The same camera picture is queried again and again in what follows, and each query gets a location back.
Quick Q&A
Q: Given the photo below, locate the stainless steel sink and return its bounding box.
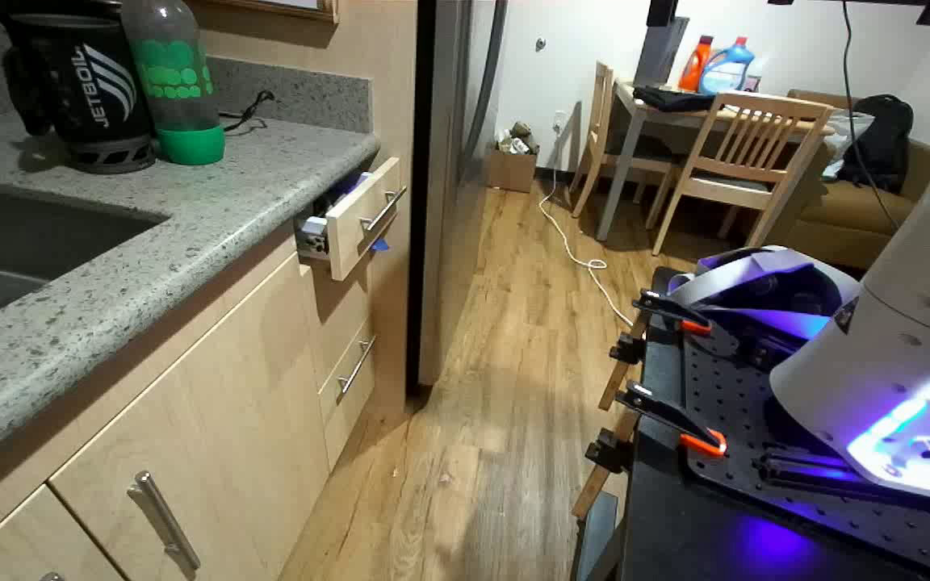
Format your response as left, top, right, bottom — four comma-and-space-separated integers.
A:
0, 177, 171, 335

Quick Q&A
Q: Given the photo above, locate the wooden cabinet end panel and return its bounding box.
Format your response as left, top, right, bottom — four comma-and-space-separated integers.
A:
199, 0, 418, 418

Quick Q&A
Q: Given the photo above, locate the blue translucent liquid bottle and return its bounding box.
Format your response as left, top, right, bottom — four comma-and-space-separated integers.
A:
700, 36, 760, 97

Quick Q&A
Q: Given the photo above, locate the green soda bottle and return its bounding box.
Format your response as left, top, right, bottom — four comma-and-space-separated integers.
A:
120, 0, 228, 167

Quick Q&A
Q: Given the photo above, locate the orange detergent bottle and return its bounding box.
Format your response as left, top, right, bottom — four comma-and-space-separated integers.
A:
677, 31, 717, 97

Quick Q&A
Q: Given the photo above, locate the dark gray monitor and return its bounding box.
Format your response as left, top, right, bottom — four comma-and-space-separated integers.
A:
637, 11, 694, 89

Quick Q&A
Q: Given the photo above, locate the tall wooden drawer front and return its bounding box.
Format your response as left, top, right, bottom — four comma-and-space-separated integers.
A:
314, 274, 381, 471

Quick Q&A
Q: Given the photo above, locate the wooden wall frame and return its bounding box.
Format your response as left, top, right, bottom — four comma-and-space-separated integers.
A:
188, 0, 343, 25

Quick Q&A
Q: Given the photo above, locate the wooden cabinet door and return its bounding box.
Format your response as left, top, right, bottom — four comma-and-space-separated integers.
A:
0, 482, 122, 581
48, 256, 332, 581

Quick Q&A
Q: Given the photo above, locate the tan sofa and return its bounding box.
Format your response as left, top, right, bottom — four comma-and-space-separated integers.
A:
776, 89, 930, 270

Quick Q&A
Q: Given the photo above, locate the black backpack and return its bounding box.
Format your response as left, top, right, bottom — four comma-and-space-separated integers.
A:
832, 92, 918, 195

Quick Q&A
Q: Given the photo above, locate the blue foil box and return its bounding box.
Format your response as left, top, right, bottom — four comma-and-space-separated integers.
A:
332, 165, 367, 202

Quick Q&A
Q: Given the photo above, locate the small cardboard box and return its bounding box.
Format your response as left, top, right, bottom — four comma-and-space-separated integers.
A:
481, 142, 538, 195

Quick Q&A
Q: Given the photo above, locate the wooden dining table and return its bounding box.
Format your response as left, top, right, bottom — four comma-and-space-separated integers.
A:
598, 81, 847, 241

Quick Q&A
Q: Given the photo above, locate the black orange bar clamp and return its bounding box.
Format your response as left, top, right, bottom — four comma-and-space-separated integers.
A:
607, 288, 717, 369
583, 382, 732, 478

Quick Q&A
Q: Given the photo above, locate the stainless steel refrigerator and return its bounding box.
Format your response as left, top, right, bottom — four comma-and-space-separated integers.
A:
404, 0, 510, 396

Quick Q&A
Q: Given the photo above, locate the black flat bag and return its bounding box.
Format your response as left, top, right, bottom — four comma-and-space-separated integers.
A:
633, 83, 717, 111

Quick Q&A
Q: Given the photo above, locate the wooden drawer with metal handle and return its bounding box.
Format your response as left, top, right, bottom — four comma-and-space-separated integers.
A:
292, 154, 410, 283

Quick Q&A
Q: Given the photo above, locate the wooden slat back chair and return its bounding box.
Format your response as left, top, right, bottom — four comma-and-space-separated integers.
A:
653, 89, 837, 257

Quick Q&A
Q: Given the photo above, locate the white extension cord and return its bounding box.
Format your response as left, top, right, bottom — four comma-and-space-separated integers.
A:
535, 189, 638, 332

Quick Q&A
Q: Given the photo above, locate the black Jetboil cooking pot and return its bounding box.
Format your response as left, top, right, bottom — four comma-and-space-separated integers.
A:
0, 0, 158, 174

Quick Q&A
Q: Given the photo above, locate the black countertop cable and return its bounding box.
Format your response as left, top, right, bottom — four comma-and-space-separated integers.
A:
215, 88, 279, 139

